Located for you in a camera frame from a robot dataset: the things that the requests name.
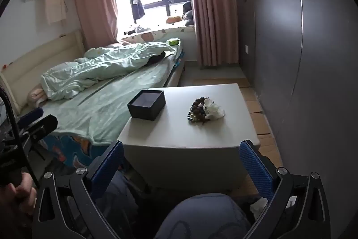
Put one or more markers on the pink pillow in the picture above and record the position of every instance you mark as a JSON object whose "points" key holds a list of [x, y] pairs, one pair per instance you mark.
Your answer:
{"points": [[36, 94]]}

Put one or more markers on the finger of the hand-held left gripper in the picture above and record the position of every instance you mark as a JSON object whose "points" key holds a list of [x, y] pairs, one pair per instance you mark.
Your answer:
{"points": [[30, 116], [44, 125]]}

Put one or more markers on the blue printed blanket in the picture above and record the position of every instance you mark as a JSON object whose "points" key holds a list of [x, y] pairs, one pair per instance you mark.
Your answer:
{"points": [[75, 149]]}

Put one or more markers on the person's leg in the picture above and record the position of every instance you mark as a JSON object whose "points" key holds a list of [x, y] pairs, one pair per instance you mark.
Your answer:
{"points": [[207, 213], [123, 194]]}

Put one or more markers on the black square gift box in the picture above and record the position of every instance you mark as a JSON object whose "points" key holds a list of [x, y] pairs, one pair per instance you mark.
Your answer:
{"points": [[145, 113]]}

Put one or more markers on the white low table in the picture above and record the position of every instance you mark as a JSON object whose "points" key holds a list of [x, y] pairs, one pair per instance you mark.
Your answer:
{"points": [[179, 132]]}

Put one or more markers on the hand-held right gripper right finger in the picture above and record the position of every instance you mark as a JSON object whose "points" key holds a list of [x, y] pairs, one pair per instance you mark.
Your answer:
{"points": [[257, 169]]}

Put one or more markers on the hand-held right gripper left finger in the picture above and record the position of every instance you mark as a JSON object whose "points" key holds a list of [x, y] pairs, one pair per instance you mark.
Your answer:
{"points": [[104, 169]]}

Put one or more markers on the light green quilt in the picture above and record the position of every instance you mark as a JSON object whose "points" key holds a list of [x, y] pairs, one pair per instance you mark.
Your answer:
{"points": [[112, 65]]}

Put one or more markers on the green small box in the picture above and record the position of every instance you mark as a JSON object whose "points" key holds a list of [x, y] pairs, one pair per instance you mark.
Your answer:
{"points": [[173, 42]]}

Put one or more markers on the dark round cushion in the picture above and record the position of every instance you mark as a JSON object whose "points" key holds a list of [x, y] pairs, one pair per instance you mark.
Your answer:
{"points": [[188, 13]]}

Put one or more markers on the bed with green sheet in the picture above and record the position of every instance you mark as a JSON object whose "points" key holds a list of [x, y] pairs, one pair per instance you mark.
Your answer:
{"points": [[112, 93]]}

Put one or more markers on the person's left leg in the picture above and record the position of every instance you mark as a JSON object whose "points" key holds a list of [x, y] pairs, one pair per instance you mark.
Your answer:
{"points": [[123, 194]]}

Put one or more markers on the orange plush toy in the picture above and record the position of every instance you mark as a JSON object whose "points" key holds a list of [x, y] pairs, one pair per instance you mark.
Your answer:
{"points": [[172, 19]]}

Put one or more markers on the beige padded headboard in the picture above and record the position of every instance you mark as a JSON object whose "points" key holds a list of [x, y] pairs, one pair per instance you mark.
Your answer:
{"points": [[42, 57]]}

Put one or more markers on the beige hanging towel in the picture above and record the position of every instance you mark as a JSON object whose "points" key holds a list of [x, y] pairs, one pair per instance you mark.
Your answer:
{"points": [[55, 1]]}

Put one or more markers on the pink curtain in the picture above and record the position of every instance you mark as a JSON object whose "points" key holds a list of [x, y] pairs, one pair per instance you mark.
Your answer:
{"points": [[95, 1], [212, 9]]}

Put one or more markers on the printed window seat cushion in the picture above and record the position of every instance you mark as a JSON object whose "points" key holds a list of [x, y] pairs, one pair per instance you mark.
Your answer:
{"points": [[156, 35]]}

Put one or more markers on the person's right leg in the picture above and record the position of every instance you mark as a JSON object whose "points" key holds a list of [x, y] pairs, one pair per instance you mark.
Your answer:
{"points": [[207, 213]]}

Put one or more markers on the person's left hand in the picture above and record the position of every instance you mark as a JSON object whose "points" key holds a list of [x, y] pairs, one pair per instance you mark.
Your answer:
{"points": [[23, 194]]}

